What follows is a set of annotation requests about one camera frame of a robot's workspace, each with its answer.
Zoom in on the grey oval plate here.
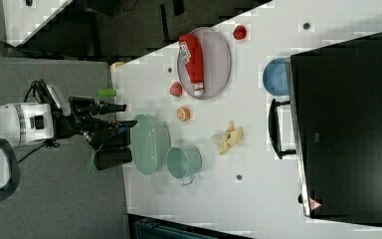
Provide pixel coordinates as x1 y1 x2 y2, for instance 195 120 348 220
177 28 231 100

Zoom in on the pink toy strawberry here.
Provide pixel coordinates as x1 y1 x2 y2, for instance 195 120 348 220
169 82 183 98

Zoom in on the dark red toy strawberry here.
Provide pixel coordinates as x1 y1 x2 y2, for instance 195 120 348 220
233 25 247 41

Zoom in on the orange slice toy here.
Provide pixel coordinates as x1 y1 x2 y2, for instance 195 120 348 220
177 107 191 121

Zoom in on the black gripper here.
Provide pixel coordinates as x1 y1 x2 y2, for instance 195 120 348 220
51 97 137 143

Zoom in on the blue plastic cup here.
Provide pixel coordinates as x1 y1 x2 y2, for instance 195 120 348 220
263 58 288 97

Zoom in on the green perforated colander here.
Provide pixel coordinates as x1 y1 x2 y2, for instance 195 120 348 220
131 115 170 175

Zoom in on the green plastic cup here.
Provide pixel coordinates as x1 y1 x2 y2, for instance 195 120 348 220
97 89 117 99

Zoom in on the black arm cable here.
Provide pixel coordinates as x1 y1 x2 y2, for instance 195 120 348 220
16 79 61 164

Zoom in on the teal metal mug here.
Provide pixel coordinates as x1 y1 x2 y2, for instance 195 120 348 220
166 144 202 186

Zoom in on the red ketchup bottle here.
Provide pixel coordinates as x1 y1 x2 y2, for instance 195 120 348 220
179 34 205 97

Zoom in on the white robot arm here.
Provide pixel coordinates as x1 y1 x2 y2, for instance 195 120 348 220
0 97 137 146

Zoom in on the peeled yellow toy banana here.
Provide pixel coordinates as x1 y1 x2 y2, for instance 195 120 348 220
211 119 244 155

